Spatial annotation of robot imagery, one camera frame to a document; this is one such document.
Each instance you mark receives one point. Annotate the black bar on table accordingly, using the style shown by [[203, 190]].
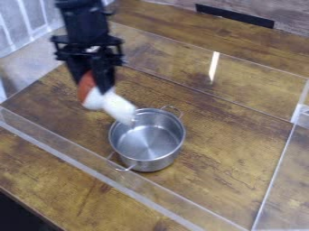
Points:
[[255, 20]]

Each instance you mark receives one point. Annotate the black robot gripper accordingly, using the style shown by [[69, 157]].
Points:
[[106, 53]]

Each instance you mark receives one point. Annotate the clear acrylic enclosure wall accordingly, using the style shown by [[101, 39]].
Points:
[[236, 81]]

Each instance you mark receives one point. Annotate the white red plush mushroom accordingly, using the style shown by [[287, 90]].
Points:
[[116, 105]]

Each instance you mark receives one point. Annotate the silver metal pot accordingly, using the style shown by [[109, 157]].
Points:
[[148, 146]]

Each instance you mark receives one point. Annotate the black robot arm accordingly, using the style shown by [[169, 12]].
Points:
[[85, 18]]

